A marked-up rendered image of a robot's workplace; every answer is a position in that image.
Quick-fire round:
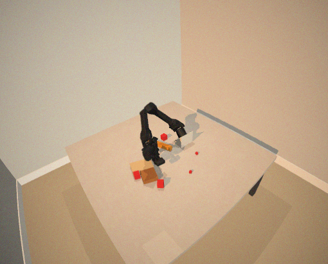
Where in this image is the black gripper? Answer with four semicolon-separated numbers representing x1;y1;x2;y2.
152;148;165;166

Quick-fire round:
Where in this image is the orange long rectangular bar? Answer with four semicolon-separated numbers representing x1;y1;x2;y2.
157;141;172;151

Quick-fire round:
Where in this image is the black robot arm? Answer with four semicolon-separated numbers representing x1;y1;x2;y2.
140;102;188;161

